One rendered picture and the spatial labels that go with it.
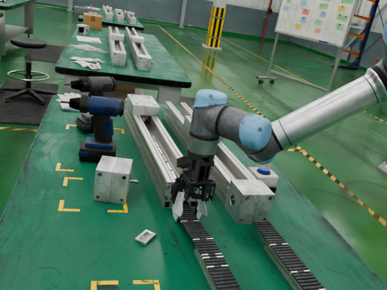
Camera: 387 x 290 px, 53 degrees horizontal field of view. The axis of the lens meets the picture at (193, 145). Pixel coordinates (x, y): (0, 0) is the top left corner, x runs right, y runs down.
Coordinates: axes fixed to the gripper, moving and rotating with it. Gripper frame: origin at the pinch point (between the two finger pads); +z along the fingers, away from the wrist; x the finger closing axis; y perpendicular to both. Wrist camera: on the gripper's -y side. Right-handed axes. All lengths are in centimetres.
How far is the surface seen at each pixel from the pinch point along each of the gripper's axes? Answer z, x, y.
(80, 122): -3, -25, -63
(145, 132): -7.2, -3.8, -43.2
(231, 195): -4.2, 14.0, -3.4
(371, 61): 45, 849, -868
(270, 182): -3.0, 33.1, -13.8
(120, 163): -8.2, -16.6, -14.9
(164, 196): -1.5, -4.4, -7.7
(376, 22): -66, 855, -903
